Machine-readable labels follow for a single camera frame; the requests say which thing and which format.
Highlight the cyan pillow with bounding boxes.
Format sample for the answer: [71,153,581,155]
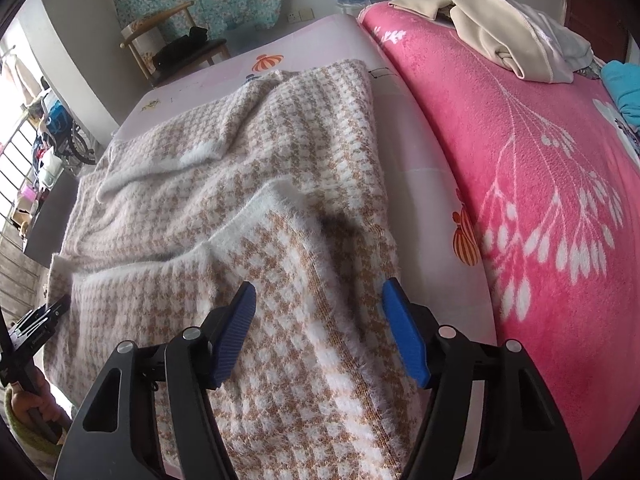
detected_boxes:
[600,60,640,126]

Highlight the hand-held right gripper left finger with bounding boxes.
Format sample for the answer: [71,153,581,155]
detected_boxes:
[54,281,258,480]

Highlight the beige white houndstooth coat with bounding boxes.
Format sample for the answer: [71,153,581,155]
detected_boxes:
[44,59,416,480]

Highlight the pink floral blanket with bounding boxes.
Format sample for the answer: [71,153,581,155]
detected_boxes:
[357,2,640,480]

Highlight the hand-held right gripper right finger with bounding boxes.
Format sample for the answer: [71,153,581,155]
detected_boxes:
[382,277,583,480]

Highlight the dark red door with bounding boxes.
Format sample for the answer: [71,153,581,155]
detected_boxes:
[565,0,635,61]

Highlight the window railing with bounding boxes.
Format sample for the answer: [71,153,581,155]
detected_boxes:
[0,125,47,241]

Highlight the hanging beige clothes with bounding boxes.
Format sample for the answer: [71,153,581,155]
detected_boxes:
[0,50,32,102]

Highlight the wooden chair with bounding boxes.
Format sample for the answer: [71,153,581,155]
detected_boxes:
[120,2,233,88]

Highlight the beige garment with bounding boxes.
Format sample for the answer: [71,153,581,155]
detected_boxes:
[390,0,576,83]

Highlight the person's left hand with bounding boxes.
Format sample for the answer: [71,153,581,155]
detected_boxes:
[11,385,68,433]

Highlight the black bag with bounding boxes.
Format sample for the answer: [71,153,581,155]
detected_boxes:
[152,26,209,69]

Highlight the bicycle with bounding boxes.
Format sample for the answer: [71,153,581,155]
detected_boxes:
[42,105,97,167]

